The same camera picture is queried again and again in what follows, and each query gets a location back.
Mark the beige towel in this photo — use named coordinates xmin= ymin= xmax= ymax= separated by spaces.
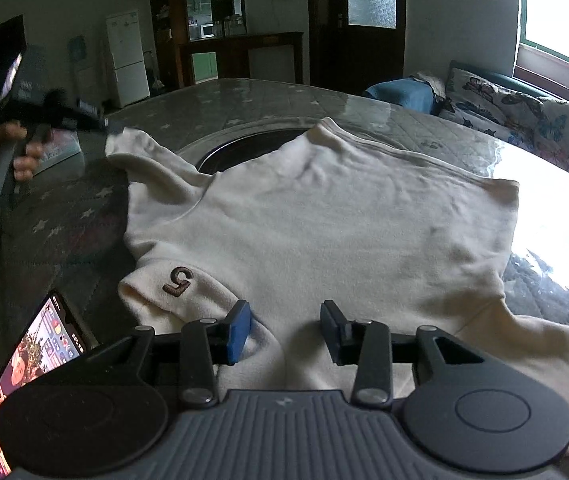
xmin=411 ymin=72 xmax=447 ymax=98

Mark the water dispenser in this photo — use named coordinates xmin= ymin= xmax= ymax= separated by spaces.
xmin=67 ymin=36 xmax=100 ymax=106

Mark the dark wooden shelf cabinet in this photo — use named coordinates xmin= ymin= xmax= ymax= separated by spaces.
xmin=148 ymin=0 xmax=248 ymax=88

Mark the dark wooden sideboard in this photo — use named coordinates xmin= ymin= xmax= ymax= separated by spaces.
xmin=179 ymin=31 xmax=305 ymax=86

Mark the round black induction cooktop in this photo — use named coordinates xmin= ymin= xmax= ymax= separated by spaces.
xmin=197 ymin=127 xmax=310 ymax=173

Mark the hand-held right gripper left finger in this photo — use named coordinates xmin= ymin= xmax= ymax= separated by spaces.
xmin=79 ymin=300 xmax=254 ymax=408

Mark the grey quilted star table cover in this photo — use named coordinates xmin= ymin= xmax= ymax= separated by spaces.
xmin=0 ymin=77 xmax=569 ymax=356

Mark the blue towel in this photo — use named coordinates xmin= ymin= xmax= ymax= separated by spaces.
xmin=364 ymin=77 xmax=440 ymax=116

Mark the smartphone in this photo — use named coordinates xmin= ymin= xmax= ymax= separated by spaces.
xmin=0 ymin=289 xmax=96 ymax=478

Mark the dark wooden door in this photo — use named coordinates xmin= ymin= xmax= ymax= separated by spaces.
xmin=307 ymin=0 xmax=407 ymax=93

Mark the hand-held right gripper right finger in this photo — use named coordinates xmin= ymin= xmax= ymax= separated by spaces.
xmin=319 ymin=300 xmax=487 ymax=408

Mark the white refrigerator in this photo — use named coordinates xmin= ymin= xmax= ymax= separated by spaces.
xmin=105 ymin=8 xmax=151 ymax=108

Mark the cream sweatshirt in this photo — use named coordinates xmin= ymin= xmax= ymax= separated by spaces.
xmin=106 ymin=117 xmax=569 ymax=458

